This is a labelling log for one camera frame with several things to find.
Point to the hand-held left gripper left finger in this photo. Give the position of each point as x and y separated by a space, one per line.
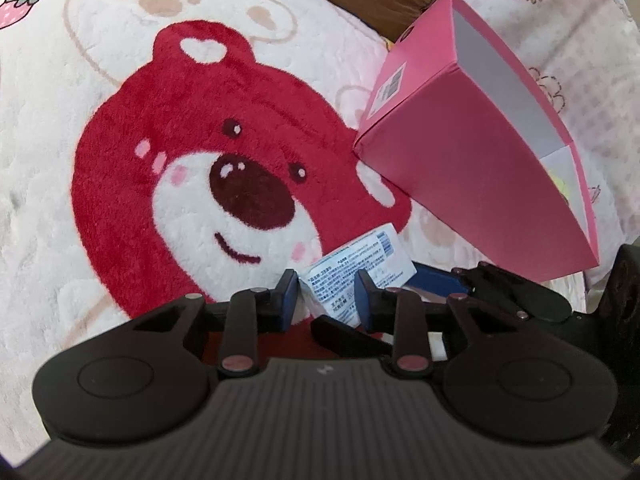
289 300

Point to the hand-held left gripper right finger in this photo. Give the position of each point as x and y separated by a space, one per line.
362 305

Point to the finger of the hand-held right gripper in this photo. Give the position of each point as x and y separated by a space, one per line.
350 340
435 280

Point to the small white soap box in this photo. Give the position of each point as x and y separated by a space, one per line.
350 275

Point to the pink cardboard box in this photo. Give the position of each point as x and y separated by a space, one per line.
465 160

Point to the green yarn ball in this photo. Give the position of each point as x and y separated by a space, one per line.
561 190

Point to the bear printed blanket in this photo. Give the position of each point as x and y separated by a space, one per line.
100 210

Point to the pink floral pillow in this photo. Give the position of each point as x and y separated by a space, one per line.
565 25

